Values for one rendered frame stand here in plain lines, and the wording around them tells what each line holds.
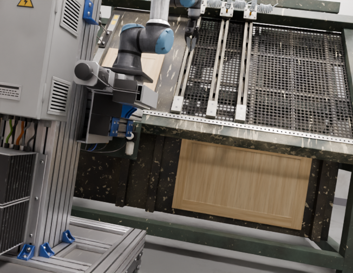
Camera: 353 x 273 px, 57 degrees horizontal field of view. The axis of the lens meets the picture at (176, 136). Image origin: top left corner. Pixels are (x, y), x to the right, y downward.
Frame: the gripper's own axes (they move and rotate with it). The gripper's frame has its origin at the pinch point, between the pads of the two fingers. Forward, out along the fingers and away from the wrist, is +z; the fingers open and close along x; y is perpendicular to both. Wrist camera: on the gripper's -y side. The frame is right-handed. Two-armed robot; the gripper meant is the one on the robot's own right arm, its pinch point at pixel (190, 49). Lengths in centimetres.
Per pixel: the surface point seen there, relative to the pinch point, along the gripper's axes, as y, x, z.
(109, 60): 23, 65, 20
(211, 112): -11.4, -18.9, 36.1
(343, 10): 403, -188, 3
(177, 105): -10.8, 3.8, 34.8
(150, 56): 33, 35, 16
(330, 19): 86, -98, -16
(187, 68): 20.2, 4.4, 18.3
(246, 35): 60, -34, -1
